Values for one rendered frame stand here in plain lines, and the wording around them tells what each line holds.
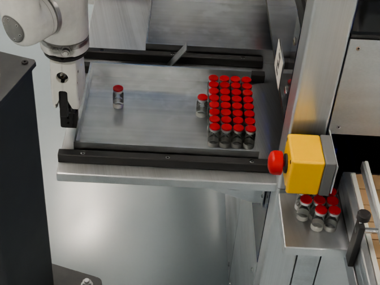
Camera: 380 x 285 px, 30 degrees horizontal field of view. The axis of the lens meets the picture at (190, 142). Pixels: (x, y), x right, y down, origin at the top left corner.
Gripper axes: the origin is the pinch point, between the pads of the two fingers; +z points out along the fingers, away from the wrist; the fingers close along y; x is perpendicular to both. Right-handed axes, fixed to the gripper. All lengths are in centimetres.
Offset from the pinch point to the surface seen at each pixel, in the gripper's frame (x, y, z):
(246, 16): -36, 48, 4
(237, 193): -33.4, -1.2, 16.7
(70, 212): 13, 63, 92
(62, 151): 0.4, -7.2, 2.3
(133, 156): -12.5, -7.6, 2.2
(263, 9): -41, 52, 4
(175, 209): -23, 66, 92
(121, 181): -10.7, -11.0, 5.4
